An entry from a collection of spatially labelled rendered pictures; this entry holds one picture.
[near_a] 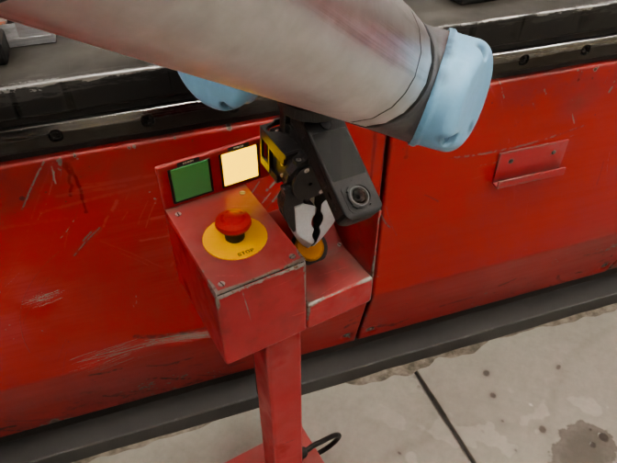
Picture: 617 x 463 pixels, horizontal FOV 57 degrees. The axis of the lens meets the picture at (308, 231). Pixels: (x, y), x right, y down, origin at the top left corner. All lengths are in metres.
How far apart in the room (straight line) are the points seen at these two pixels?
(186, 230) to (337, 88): 0.42
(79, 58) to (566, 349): 1.32
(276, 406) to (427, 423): 0.59
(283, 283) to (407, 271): 0.62
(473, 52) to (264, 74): 0.18
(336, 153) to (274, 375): 0.38
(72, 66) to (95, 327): 0.47
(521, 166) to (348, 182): 0.64
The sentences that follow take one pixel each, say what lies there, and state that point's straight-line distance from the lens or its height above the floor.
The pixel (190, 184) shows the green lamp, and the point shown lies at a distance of 0.68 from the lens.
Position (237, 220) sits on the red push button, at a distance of 0.62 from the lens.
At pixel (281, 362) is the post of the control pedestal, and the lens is 0.82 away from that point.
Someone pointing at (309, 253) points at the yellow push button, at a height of 0.72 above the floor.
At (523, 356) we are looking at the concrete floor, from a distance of 1.59.
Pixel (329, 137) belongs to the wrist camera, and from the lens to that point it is 0.58.
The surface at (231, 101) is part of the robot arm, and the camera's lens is 0.42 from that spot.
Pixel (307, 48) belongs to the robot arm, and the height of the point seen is 1.12.
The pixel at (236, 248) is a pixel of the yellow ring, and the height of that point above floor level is 0.78.
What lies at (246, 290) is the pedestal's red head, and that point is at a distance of 0.60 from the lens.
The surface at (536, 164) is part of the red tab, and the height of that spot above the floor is 0.58.
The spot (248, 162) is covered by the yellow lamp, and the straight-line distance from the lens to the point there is 0.70.
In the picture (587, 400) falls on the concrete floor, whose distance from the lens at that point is 1.57.
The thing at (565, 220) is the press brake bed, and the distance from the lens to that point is 1.37.
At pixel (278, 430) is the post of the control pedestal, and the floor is 0.37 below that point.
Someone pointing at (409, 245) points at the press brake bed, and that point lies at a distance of 1.15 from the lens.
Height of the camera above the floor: 1.21
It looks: 41 degrees down
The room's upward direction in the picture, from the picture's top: straight up
